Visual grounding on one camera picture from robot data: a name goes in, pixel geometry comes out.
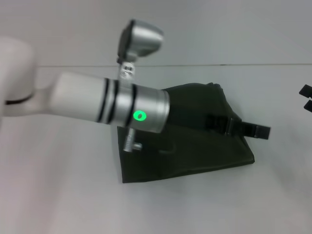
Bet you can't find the dark green t-shirt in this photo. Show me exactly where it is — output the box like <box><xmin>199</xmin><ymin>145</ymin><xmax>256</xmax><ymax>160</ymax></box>
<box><xmin>117</xmin><ymin>82</ymin><xmax>256</xmax><ymax>184</ymax></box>

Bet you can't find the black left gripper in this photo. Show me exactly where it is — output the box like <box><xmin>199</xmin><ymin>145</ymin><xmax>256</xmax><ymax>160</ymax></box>
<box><xmin>166</xmin><ymin>97</ymin><xmax>272</xmax><ymax>140</ymax></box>

